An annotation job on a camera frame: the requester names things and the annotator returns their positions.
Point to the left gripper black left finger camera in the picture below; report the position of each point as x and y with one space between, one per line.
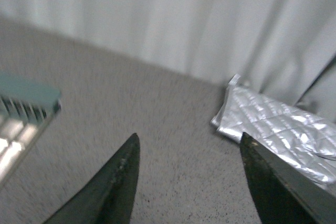
109 195

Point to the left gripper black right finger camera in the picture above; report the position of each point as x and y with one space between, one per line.
280 193

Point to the grey white curtain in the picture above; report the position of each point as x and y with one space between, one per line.
282 48

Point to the teal metal rack appliance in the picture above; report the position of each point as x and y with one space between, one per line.
27 108

